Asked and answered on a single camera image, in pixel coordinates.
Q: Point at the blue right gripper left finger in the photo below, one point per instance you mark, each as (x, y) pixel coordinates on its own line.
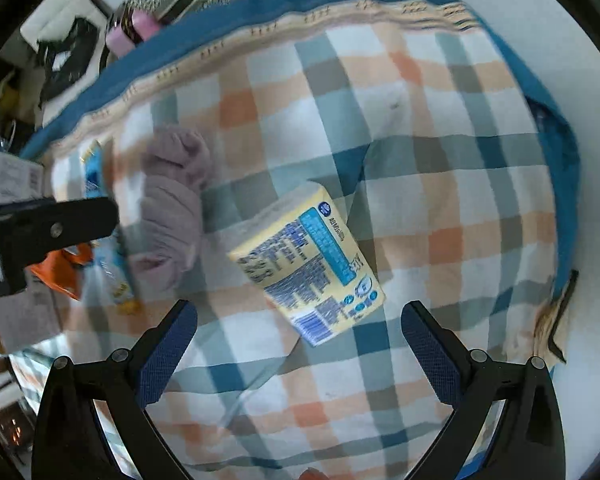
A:
(161, 349)

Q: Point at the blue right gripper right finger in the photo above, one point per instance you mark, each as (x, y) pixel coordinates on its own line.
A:
(427, 340)

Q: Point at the orange snack bag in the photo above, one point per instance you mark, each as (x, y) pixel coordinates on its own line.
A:
(61, 269)

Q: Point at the blue Nestle milk sachet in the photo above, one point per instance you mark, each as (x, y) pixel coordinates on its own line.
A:
(109, 252)

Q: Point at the open cardboard box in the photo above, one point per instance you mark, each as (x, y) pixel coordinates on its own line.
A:
(20, 180)

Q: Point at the beige black tag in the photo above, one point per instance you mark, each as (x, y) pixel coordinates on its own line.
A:
(552, 326)

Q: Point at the yellow blue tissue pack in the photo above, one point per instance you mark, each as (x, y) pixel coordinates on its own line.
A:
(302, 255)

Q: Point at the black plastic bag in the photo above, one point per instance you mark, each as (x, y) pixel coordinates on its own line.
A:
(66, 61)

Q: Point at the lilac rolled cloth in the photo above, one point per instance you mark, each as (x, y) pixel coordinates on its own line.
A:
(177, 165)

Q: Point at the plaid checkered blanket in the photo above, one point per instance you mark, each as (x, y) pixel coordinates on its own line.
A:
(363, 154)

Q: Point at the white leather chair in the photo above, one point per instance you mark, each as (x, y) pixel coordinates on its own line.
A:
(52, 20)

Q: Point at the pink suitcase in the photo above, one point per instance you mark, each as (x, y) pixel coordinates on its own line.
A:
(128, 28)

